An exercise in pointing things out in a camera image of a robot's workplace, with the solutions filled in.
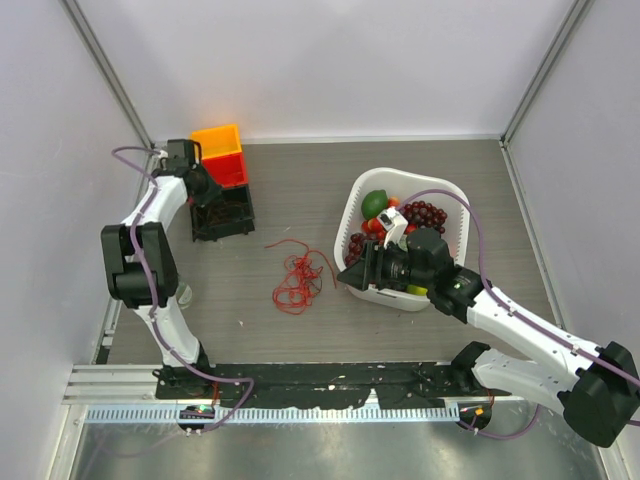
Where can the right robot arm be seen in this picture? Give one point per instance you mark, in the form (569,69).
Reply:
(594,388)

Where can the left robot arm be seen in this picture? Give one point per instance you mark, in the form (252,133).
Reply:
(139,265)

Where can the white slotted cable duct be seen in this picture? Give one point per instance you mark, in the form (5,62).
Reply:
(200,414)

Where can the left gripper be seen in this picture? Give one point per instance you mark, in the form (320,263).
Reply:
(213,188)

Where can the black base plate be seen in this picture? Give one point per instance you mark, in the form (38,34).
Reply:
(325,386)

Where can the clear glass bottle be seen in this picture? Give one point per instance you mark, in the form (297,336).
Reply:
(184,294)

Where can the white fruit basket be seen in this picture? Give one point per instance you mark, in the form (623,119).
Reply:
(405,186)

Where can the red grape bunch front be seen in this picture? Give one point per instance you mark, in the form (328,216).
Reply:
(355,246)

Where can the black plastic bin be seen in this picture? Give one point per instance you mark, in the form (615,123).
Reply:
(232,215)

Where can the green lime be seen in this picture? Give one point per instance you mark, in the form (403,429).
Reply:
(374,203)

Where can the yellow plastic bin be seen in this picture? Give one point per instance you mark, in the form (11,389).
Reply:
(218,141)

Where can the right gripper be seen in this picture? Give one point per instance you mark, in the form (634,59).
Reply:
(370,268)

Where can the red plastic bin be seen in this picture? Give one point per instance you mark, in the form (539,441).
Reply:
(227,170)

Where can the dark red grape bunch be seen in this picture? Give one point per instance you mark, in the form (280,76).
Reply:
(423,215)

